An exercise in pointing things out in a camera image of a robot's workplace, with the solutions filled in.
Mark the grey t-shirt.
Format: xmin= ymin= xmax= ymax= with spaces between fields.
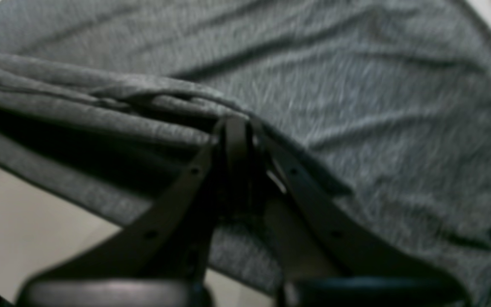
xmin=0 ymin=0 xmax=491 ymax=307

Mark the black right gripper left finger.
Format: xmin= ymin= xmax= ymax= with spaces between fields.
xmin=16 ymin=117 xmax=248 ymax=307

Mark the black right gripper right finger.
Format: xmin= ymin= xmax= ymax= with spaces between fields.
xmin=249 ymin=121 xmax=471 ymax=307

